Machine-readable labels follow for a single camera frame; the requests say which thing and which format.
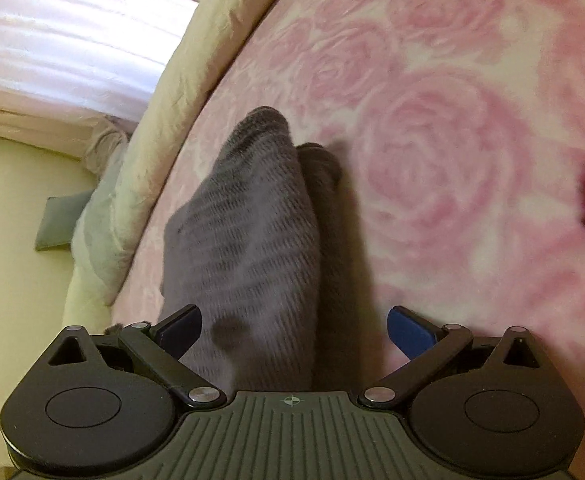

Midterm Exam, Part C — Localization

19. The green and cream quilt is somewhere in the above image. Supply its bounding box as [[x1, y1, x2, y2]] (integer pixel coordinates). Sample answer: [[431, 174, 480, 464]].
[[64, 0, 307, 307]]

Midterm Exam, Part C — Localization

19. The grey pillow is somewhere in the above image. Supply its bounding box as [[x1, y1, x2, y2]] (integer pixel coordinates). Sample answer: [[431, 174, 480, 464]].
[[34, 192, 97, 254]]

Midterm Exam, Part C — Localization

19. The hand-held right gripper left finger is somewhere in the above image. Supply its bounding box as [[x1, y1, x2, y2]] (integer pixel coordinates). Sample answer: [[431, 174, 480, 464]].
[[46, 304, 223, 407]]

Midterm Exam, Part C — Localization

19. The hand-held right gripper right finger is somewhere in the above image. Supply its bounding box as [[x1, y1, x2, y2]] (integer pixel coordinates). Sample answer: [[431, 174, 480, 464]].
[[357, 305, 544, 407]]

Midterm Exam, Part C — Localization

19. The pink rose print blanket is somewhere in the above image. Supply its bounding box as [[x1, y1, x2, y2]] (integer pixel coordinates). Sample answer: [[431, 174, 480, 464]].
[[107, 0, 585, 393]]

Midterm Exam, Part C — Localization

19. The sheer white curtain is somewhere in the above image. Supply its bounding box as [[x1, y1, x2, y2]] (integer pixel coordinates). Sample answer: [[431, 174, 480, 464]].
[[0, 0, 234, 137]]

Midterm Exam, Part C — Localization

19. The purple and cream knit cardigan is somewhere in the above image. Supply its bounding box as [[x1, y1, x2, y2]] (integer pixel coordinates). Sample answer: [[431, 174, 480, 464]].
[[160, 106, 389, 397]]

